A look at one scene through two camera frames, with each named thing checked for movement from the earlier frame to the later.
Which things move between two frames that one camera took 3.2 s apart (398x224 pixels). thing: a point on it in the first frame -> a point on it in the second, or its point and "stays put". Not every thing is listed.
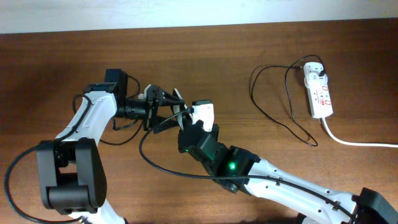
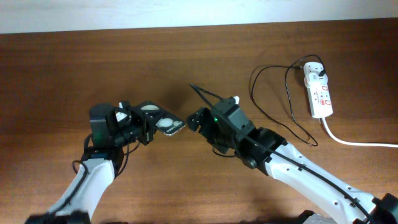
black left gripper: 153,104 -> 147,121
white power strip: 318,96 stays put
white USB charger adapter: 313,80 stays put
